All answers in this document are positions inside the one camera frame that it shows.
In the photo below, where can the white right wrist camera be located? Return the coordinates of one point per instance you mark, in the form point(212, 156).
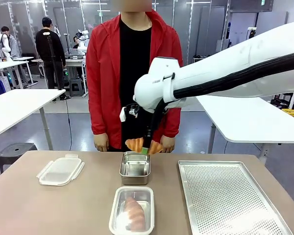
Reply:
point(122, 115)

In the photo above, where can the white side table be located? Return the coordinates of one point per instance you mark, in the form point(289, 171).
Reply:
point(19, 105)

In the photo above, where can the yellow plastic crate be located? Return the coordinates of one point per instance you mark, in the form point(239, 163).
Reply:
point(290, 112)

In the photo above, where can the white background desk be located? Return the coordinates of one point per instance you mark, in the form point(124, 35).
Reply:
point(9, 64)

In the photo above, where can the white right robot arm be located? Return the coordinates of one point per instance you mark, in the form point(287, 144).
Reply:
point(210, 73)

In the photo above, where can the large white table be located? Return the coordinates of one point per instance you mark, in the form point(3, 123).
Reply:
point(247, 117)

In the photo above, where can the black round stool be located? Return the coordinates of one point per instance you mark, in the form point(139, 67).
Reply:
point(14, 151)

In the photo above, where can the perforated metal baking tray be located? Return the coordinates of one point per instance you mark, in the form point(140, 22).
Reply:
point(223, 195)

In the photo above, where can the person's left hand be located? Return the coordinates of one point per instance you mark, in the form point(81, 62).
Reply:
point(167, 144)

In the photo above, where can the man in black cap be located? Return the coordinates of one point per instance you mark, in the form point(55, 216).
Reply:
point(50, 49)

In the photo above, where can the wooden shoe rack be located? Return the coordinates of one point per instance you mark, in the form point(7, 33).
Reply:
point(201, 58)

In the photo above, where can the man in grey jacket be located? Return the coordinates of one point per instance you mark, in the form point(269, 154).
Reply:
point(13, 45)

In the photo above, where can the seated person behind laptop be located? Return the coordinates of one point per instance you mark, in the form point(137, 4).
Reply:
point(76, 42)

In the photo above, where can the small white background robot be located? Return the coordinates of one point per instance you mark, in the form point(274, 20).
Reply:
point(2, 44)

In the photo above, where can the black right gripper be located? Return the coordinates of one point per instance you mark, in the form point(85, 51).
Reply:
point(144, 122)

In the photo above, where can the shallow steel container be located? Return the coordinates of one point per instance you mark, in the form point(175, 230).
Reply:
point(137, 195)

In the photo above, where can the clear plastic clip lid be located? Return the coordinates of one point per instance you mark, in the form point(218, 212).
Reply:
point(58, 171)
point(117, 215)

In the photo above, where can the white background robot with camera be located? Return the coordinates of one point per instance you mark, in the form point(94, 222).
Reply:
point(82, 40)

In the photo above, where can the black utility cart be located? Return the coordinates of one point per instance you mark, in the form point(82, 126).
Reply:
point(284, 99)

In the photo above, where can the grey plastic stool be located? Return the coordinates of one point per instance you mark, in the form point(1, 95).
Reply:
point(77, 86)

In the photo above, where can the person in red jacket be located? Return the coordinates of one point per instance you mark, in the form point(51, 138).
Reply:
point(103, 85)

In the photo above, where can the black camera tripod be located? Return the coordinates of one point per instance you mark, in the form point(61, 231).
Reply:
point(54, 63)

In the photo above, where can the deep steel container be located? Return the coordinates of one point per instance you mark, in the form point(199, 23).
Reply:
point(134, 169)

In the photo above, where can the person's right hand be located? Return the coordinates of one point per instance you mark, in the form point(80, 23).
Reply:
point(101, 143)

